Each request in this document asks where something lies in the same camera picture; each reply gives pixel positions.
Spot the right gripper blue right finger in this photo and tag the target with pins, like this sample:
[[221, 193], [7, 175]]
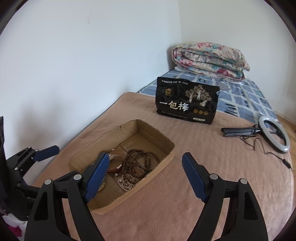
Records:
[[196, 174]]

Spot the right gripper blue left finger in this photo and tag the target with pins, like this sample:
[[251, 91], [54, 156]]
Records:
[[94, 174]]

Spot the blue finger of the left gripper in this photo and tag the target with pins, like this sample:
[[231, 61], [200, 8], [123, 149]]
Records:
[[41, 155]]

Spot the pink white clothing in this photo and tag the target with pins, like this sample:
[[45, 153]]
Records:
[[15, 225]]

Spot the open cardboard box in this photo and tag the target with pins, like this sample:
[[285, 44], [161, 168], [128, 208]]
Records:
[[145, 151]]

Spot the black snack bag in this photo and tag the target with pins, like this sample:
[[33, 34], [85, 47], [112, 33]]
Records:
[[186, 100]]

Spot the blue checkered bed sheet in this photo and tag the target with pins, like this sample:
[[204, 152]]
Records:
[[241, 99]]

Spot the folded floral quilt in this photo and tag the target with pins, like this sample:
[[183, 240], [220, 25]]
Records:
[[210, 59]]

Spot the white ring light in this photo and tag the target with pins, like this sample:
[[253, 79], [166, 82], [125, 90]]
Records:
[[274, 133]]

